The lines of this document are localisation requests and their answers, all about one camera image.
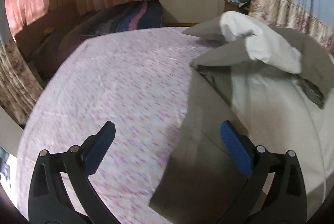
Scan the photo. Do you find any olive and white jacket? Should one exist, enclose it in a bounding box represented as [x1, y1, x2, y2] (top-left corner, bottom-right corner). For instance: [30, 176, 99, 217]
[149, 11, 333, 223]

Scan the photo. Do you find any white board at left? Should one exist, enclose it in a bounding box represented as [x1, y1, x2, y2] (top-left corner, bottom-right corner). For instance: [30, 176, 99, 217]
[0, 107, 23, 157]

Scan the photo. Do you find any left blue floral curtain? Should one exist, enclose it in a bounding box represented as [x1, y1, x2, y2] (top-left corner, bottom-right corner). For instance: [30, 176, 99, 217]
[0, 0, 44, 125]

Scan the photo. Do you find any pink floral bed sheet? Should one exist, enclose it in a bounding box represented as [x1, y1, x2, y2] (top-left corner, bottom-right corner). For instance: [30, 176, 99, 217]
[16, 27, 209, 223]

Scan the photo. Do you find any bed with maroon base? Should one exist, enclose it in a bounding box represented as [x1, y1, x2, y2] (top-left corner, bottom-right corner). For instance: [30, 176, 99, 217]
[14, 0, 164, 81]

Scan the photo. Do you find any yellow toy on bed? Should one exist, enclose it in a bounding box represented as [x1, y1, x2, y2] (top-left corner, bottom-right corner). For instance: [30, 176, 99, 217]
[44, 27, 55, 36]

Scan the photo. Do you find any wooden bedside cabinet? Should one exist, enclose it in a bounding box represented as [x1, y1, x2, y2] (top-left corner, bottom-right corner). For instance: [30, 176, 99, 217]
[223, 0, 250, 15]

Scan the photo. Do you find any striped blue pink blanket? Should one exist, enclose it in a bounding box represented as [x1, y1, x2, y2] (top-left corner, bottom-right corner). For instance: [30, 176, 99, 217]
[44, 0, 163, 40]

